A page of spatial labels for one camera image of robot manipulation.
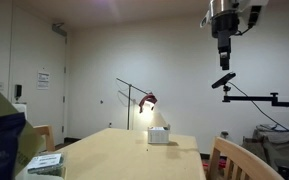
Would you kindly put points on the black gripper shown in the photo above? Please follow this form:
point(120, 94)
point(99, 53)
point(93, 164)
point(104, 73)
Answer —
point(223, 27)

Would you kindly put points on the white tea box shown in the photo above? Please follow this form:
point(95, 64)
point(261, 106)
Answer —
point(158, 135)

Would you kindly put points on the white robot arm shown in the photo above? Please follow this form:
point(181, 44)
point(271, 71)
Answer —
point(248, 11)

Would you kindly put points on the door closer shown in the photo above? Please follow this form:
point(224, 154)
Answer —
point(57, 27)

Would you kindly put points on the floor lamp with red shade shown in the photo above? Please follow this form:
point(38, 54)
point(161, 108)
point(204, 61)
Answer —
point(148, 98)

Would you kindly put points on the wooden chair right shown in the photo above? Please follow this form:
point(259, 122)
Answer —
point(229, 161)

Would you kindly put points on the wooden chair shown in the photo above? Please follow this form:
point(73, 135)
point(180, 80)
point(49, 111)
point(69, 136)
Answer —
point(46, 131)
point(229, 161)

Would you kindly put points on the wooden chair left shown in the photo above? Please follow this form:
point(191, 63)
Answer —
point(46, 131)

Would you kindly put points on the clear plastic food container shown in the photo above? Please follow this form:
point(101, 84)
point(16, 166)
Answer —
point(46, 164)

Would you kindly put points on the blue chips bag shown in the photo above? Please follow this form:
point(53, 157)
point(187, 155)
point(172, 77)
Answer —
point(19, 141)

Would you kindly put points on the black camera on boom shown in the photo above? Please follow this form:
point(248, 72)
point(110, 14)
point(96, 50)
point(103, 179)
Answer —
point(223, 80)

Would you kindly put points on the grey couch with cables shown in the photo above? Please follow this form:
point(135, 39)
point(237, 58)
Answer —
point(271, 144)

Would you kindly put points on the paper notice on wall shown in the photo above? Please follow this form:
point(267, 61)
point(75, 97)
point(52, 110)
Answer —
point(43, 80)

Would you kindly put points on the black wall phone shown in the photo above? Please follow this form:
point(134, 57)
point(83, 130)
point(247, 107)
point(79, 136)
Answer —
point(18, 91)

